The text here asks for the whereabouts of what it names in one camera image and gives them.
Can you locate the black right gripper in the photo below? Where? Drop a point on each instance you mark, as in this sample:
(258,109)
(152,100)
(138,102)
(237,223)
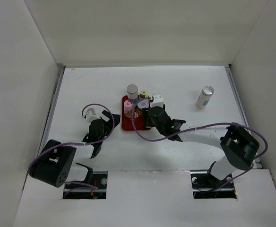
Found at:
(145,116)

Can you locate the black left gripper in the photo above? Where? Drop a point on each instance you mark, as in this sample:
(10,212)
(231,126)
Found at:
(110,127)

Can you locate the red-white lid sauce jar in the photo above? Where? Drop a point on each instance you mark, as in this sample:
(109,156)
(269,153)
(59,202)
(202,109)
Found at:
(144,104)

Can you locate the yellow cap spice bottle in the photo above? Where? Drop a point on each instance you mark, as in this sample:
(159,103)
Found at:
(143,94)

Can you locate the pink cap spice bottle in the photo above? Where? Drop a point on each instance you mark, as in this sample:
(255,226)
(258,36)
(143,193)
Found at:
(128,108)

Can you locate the tall jar blue label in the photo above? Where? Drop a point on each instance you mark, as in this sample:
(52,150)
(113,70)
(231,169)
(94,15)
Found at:
(132,93)

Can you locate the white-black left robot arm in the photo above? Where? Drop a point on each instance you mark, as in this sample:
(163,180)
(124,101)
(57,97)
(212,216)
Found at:
(53,164)

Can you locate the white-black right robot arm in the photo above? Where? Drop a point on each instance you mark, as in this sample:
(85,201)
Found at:
(238,145)

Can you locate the red lacquer tray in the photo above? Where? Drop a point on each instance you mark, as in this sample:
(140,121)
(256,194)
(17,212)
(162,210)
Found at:
(126,124)

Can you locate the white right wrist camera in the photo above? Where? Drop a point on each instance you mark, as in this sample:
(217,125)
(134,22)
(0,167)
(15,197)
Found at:
(157,101)

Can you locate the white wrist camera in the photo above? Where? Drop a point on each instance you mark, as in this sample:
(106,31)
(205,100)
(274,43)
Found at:
(90,115)
(157,101)

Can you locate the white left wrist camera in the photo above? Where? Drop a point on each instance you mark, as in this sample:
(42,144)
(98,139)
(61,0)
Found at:
(90,115)

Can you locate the left aluminium side rail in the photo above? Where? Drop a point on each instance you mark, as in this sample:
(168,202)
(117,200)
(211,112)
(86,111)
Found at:
(56,89)

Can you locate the aluminium side rail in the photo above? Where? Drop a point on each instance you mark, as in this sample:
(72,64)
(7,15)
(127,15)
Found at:
(56,89)
(236,95)

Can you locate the right aluminium side rail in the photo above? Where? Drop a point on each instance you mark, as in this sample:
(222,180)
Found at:
(236,95)

